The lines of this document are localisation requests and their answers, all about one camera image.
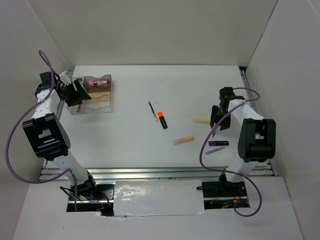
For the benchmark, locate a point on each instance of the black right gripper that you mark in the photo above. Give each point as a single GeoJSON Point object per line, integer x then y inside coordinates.
{"type": "Point", "coordinates": [214, 118]}

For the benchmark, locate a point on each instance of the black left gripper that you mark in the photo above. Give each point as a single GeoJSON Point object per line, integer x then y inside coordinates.
{"type": "Point", "coordinates": [79, 95]}

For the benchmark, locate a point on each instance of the yellow highlighter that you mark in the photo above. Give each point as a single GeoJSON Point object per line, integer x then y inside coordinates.
{"type": "Point", "coordinates": [201, 120]}

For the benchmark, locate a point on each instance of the pink capped pencil tube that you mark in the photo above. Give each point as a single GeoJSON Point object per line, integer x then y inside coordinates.
{"type": "Point", "coordinates": [98, 83]}

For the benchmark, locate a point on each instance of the grey clear capped pen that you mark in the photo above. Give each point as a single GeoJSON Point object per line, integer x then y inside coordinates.
{"type": "Point", "coordinates": [214, 150]}

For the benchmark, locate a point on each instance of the blue clear pen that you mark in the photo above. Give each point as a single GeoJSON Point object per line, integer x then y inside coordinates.
{"type": "Point", "coordinates": [153, 111]}

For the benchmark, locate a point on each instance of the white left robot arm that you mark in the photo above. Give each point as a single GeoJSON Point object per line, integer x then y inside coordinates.
{"type": "Point", "coordinates": [48, 138]}

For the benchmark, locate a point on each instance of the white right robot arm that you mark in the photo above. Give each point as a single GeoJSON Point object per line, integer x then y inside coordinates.
{"type": "Point", "coordinates": [257, 138]}

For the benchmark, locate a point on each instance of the clear long organizer tray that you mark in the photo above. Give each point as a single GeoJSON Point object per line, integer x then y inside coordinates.
{"type": "Point", "coordinates": [75, 107]}

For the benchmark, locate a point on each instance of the smoky grey organizer compartment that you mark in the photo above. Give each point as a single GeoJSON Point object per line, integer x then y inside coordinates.
{"type": "Point", "coordinates": [88, 78]}

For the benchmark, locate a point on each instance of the purple capped black highlighter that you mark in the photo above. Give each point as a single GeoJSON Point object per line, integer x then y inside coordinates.
{"type": "Point", "coordinates": [214, 143]}

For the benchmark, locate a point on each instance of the pink orange highlighter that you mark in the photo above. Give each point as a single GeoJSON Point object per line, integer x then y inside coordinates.
{"type": "Point", "coordinates": [183, 140]}

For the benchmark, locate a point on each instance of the orange capped black highlighter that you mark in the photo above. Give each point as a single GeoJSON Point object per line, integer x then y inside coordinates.
{"type": "Point", "coordinates": [162, 120]}

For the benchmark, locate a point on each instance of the white cover sheet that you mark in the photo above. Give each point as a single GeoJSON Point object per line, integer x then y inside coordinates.
{"type": "Point", "coordinates": [158, 198]}

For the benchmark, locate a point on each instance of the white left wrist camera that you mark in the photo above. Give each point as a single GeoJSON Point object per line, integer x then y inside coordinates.
{"type": "Point", "coordinates": [64, 78]}

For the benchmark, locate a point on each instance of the aluminium table frame rail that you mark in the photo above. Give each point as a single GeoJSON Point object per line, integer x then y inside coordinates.
{"type": "Point", "coordinates": [128, 143]}

